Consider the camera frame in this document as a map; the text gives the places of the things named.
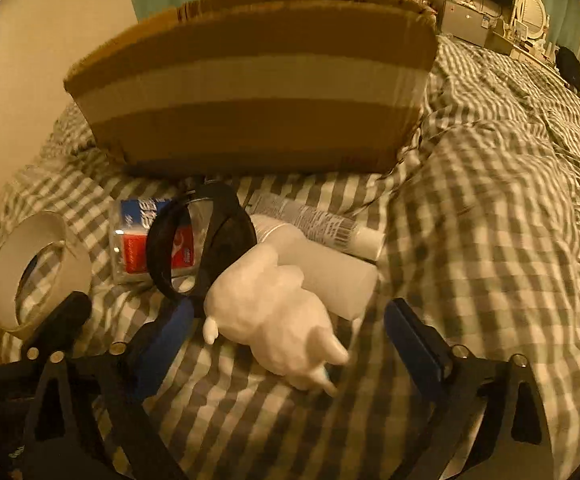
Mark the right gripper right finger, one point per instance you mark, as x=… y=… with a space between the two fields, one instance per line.
x=512 y=441

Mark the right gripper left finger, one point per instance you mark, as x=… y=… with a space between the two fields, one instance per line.
x=62 y=439

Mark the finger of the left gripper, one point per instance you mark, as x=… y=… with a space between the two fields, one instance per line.
x=60 y=329

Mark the white tape roll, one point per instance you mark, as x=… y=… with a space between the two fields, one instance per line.
x=19 y=255

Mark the black magnifying glass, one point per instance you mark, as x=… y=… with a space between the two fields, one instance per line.
x=229 y=236

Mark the white plush toy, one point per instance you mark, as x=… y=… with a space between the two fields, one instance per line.
x=263 y=305

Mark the white translucent bottle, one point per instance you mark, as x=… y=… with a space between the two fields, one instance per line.
x=345 y=284

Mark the white tube with barcode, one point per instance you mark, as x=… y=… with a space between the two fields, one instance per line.
x=320 y=226

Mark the green white checkered bedspread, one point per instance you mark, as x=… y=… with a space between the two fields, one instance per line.
x=481 y=215

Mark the brown cardboard box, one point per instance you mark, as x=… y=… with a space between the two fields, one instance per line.
x=260 y=86

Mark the black backpack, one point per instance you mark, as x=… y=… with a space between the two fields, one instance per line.
x=569 y=67

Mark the silver mini fridge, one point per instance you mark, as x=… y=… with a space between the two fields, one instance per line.
x=463 y=22

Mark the green curtain right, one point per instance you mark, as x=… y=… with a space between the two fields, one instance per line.
x=555 y=5

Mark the white oval vanity mirror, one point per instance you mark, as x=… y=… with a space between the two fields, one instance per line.
x=530 y=19

